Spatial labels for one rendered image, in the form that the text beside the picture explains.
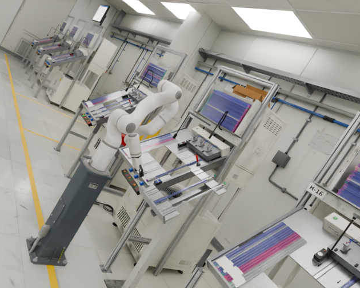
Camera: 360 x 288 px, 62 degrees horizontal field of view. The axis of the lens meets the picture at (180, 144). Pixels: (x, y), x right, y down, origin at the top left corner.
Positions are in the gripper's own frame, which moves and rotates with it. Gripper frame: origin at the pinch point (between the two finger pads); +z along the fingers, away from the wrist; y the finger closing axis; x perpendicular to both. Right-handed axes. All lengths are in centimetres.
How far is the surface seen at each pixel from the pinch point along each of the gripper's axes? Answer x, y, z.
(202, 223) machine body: 45, 10, 69
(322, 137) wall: 228, -13, 53
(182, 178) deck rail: 30.2, 10.0, 12.1
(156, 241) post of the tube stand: -8, 37, 33
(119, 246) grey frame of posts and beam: -29, 14, 47
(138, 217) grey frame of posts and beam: -11.3, 13.9, 27.6
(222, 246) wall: 105, -44, 187
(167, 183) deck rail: 17.3, 10.0, 11.3
